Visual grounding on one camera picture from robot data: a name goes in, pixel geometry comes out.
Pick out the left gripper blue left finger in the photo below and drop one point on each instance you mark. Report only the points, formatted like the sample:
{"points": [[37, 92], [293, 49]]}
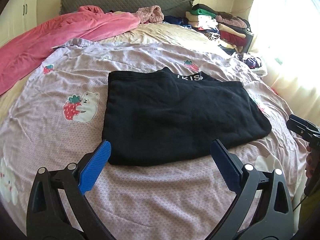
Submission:
{"points": [[93, 165]]}

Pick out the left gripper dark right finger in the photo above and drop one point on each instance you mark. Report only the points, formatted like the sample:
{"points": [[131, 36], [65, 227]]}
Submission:
{"points": [[229, 165]]}

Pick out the black IKISS sweater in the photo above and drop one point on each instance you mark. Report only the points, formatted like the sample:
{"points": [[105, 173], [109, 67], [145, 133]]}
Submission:
{"points": [[162, 117]]}

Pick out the stack of folded clothes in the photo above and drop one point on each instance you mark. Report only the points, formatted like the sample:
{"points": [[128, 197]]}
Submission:
{"points": [[231, 33]]}

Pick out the person's right hand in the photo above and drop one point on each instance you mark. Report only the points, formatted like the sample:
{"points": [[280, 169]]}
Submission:
{"points": [[311, 161]]}

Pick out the pink strawberry print quilt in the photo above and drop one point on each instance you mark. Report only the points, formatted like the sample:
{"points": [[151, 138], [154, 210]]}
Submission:
{"points": [[59, 115]]}

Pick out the bright pink blanket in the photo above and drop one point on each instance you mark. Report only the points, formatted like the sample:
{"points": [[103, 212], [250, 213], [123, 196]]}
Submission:
{"points": [[24, 53]]}

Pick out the cream bed sheet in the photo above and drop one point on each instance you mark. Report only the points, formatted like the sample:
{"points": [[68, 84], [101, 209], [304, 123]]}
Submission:
{"points": [[162, 33]]}

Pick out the dark blue crumpled garment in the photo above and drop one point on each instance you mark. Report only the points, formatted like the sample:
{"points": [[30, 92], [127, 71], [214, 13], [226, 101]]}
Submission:
{"points": [[181, 21]]}

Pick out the dusty pink fuzzy garment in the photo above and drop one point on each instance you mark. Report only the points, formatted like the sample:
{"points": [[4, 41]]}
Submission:
{"points": [[152, 14]]}

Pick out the white built-in wardrobe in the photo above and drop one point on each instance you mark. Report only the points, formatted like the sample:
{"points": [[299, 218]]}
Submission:
{"points": [[17, 17]]}

